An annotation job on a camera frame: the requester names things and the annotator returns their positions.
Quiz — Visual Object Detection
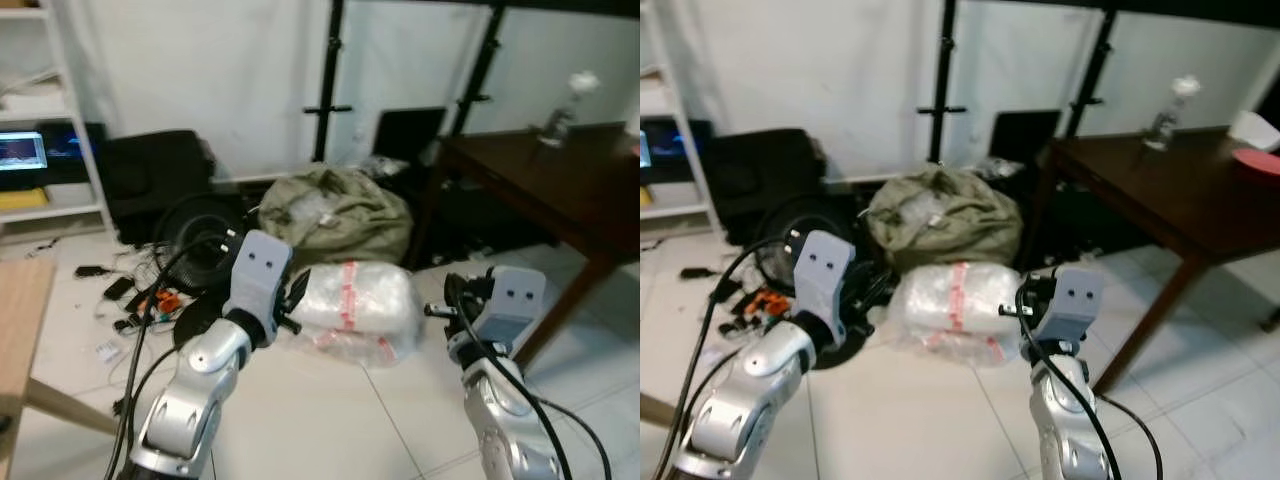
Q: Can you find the clear plastic wrapped bundle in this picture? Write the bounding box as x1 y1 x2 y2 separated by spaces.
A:
288 260 424 367
885 262 1023 366

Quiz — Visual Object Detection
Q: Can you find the olive green fabric bag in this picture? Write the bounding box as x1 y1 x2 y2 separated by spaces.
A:
257 165 416 269
865 165 1024 269

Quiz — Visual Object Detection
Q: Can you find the black floor fan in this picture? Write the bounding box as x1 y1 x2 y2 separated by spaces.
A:
153 190 263 346
755 195 881 371

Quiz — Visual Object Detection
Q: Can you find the black flat case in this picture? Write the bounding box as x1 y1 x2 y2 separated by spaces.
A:
988 110 1063 166
373 107 448 169

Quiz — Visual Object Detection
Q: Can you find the black fabric bag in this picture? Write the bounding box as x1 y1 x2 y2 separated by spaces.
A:
700 128 819 241
100 130 216 246

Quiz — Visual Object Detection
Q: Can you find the white shelf unit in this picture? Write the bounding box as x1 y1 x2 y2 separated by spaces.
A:
640 60 716 236
0 0 113 246

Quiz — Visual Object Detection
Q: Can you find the dark monitor screen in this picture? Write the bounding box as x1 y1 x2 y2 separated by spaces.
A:
35 120 108 186
652 118 713 186

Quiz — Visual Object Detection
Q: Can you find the slanted black stand pole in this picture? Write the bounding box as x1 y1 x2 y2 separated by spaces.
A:
450 0 509 136
1065 5 1119 139

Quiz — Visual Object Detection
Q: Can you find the straight black stand pole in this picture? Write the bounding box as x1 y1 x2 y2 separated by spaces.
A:
303 0 353 163
918 0 969 166

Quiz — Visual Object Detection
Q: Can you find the red round plate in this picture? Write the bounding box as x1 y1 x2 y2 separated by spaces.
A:
1230 148 1280 179

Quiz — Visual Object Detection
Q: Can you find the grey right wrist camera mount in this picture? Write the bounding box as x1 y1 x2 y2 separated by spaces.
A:
1040 265 1106 346
478 265 549 349

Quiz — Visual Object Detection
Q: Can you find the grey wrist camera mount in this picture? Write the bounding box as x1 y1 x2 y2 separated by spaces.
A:
478 265 549 349
793 230 858 323
1040 265 1106 346
222 230 294 319

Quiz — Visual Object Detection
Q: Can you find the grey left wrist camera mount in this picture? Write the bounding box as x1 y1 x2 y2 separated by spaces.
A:
222 230 294 319
793 230 858 323

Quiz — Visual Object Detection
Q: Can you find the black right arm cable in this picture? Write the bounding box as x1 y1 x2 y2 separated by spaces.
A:
1015 280 1166 480
443 278 613 480

